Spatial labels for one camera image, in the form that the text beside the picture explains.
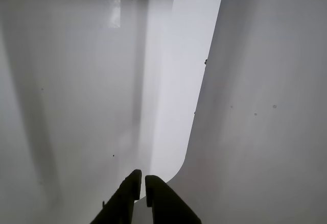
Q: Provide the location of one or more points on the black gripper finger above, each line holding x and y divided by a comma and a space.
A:
122, 203
168, 208

